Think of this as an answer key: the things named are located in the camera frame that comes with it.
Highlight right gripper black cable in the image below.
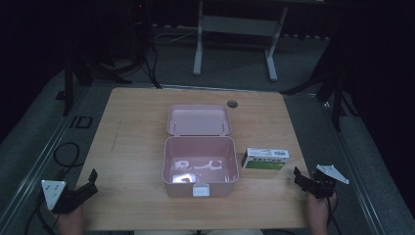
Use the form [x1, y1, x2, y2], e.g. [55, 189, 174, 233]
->
[325, 191, 343, 235]

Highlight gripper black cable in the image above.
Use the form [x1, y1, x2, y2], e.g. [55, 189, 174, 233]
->
[23, 190, 62, 235]
[325, 191, 343, 235]

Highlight pink plastic storage box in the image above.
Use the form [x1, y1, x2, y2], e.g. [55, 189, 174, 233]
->
[161, 104, 240, 199]

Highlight black hanging cables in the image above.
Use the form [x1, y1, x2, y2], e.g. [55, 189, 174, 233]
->
[128, 0, 163, 90]

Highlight white floor cable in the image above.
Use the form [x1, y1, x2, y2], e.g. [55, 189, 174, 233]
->
[152, 29, 199, 45]

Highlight person's right hand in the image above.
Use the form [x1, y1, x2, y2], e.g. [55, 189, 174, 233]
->
[305, 190, 338, 235]

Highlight white and green medicine box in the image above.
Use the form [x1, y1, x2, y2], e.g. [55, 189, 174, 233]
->
[241, 147, 291, 171]

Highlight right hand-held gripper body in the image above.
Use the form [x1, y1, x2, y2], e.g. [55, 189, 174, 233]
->
[302, 164, 350, 200]

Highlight white metal desk frame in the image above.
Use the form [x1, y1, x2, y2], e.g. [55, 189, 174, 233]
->
[192, 0, 290, 82]

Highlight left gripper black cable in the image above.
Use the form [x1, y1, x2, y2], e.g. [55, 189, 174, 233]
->
[23, 190, 62, 235]

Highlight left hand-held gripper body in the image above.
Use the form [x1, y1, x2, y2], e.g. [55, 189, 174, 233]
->
[40, 179, 99, 215]

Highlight black looped floor cable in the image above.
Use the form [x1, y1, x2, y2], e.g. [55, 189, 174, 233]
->
[53, 142, 85, 169]

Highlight person's left hand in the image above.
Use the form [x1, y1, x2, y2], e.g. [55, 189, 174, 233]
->
[53, 205, 84, 235]

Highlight black metal stand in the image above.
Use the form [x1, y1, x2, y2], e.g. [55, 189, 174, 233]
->
[55, 38, 133, 118]
[280, 35, 360, 133]

